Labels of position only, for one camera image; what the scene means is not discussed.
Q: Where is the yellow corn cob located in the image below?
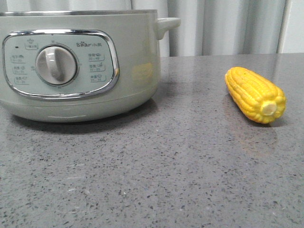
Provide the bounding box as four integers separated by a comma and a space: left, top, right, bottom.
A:
225, 66, 287, 124

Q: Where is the grey round control knob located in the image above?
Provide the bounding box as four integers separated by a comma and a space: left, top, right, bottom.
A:
36, 46, 77, 86

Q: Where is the light green electric cooking pot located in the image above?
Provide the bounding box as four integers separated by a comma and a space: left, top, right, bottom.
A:
0, 9, 181, 123

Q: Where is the white pleated curtain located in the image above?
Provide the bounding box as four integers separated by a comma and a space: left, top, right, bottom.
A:
0, 0, 304, 57

